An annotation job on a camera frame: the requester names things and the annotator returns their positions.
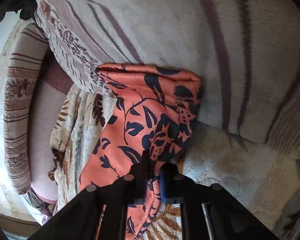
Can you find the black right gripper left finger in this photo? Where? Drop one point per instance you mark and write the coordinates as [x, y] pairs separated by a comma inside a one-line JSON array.
[[138, 185]]

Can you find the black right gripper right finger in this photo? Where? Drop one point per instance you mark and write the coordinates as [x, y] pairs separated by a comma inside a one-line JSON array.
[[168, 184]]

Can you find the orange floral garment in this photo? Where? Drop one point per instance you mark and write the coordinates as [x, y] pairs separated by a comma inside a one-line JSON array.
[[156, 110]]

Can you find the beige leaf-pattern fleece blanket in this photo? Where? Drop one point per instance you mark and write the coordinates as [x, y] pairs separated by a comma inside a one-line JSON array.
[[264, 180]]

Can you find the lilac floral cloth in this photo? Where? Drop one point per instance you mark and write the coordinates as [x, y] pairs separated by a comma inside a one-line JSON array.
[[44, 216]]

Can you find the grey crumpled cloth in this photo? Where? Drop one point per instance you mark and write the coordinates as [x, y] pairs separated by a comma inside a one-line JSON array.
[[34, 201]]

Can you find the pink bolster pillow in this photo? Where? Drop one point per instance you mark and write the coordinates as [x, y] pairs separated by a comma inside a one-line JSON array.
[[50, 92]]

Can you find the white striped pillow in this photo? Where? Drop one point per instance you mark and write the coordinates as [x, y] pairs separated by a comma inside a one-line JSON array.
[[246, 51]]

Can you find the striped floral bolster pillow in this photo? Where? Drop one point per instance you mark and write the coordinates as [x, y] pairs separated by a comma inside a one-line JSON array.
[[23, 71]]

